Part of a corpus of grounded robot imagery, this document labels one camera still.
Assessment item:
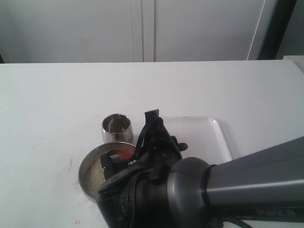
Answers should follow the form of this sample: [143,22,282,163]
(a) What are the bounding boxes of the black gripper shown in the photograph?
[134,109,188,166]

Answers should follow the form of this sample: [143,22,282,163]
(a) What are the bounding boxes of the brown wooden spoon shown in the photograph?
[117,150,133,160]

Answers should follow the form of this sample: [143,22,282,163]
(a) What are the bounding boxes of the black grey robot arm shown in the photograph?
[96,109,304,228]

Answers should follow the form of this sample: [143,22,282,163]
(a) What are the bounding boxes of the small steel cup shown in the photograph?
[101,114,133,144]

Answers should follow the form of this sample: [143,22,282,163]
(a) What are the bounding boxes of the large steel rice bowl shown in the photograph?
[78,142,135,203]

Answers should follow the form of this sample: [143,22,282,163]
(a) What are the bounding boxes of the beige food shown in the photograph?
[85,159,105,195]

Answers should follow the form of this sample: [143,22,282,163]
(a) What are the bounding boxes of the white plastic tray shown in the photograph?
[163,117,233,164]

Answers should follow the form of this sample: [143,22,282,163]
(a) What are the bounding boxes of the white cabinet doors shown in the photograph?
[0,0,276,63]

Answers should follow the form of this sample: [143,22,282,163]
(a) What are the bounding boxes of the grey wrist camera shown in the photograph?
[100,154,129,181]

